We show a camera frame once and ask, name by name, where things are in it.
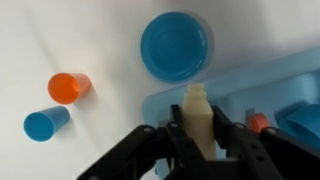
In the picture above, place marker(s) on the blue toy sink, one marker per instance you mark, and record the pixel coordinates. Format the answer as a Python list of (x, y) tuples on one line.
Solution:
[(266, 76)]

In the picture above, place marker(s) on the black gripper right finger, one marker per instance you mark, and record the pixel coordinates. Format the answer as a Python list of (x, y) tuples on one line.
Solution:
[(260, 153)]

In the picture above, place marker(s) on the blue toy cup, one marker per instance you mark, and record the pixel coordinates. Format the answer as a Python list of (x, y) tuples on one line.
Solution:
[(41, 126)]

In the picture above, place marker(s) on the orange toy pot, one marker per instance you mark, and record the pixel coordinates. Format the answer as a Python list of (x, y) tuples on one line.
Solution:
[(259, 122)]

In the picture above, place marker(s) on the blue toy bowl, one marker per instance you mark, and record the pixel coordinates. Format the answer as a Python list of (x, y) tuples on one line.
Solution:
[(300, 126)]

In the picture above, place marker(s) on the blue toy plate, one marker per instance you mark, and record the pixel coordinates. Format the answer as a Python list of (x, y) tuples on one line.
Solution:
[(173, 46)]

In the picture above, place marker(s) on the cream toy bottle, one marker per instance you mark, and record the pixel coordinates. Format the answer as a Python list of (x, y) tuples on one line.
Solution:
[(198, 120)]

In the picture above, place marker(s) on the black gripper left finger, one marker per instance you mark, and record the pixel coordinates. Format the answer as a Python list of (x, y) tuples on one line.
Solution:
[(140, 153)]

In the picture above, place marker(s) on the orange toy cup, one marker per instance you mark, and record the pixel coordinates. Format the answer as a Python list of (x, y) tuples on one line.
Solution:
[(65, 88)]

